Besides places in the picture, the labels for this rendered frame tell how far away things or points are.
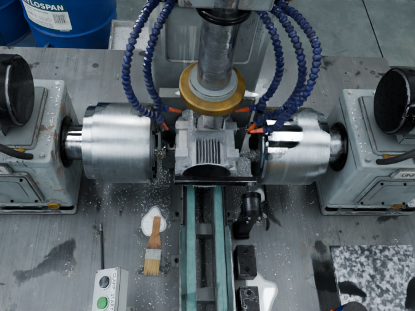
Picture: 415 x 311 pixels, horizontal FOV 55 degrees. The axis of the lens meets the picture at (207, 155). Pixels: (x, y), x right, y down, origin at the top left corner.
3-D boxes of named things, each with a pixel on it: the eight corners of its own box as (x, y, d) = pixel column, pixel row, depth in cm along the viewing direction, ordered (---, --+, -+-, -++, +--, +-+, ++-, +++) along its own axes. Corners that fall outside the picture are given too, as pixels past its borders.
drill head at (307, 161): (224, 133, 144) (234, 89, 122) (334, 136, 147) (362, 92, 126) (228, 197, 131) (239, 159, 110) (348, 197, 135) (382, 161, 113)
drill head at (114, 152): (62, 130, 139) (42, 83, 118) (167, 132, 142) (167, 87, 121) (50, 195, 127) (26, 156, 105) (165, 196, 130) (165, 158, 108)
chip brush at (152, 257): (150, 216, 138) (150, 215, 137) (164, 217, 138) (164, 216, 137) (142, 276, 127) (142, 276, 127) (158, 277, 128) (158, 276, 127)
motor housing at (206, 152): (176, 137, 141) (176, 105, 124) (229, 139, 142) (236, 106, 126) (175, 189, 131) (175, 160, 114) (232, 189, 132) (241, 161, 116)
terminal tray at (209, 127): (189, 112, 128) (190, 98, 122) (222, 113, 129) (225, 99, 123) (189, 144, 122) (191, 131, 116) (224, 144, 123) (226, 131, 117)
